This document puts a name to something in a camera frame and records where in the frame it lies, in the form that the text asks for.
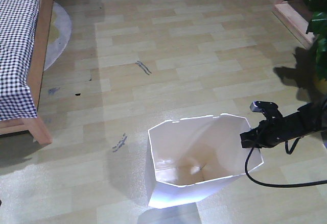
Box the grey round rug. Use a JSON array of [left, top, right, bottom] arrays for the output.
[[43, 2, 72, 71]]

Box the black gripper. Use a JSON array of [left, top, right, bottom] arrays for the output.
[[240, 119, 289, 148]]

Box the wooden bed frame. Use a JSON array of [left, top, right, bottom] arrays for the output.
[[1, 0, 53, 145]]

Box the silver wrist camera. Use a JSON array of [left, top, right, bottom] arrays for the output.
[[250, 101, 282, 120]]

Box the black white checkered bedding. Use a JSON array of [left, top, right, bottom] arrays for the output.
[[1, 0, 40, 121]]

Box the white plastic trash bin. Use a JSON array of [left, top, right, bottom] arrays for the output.
[[145, 113, 264, 209]]

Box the green potted plant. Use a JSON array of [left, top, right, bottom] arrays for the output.
[[305, 0, 326, 94]]

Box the wooden shelf frame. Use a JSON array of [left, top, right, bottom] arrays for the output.
[[272, 0, 315, 48]]

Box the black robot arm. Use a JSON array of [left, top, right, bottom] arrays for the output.
[[240, 97, 326, 148]]

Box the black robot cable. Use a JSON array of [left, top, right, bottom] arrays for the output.
[[244, 144, 327, 188]]

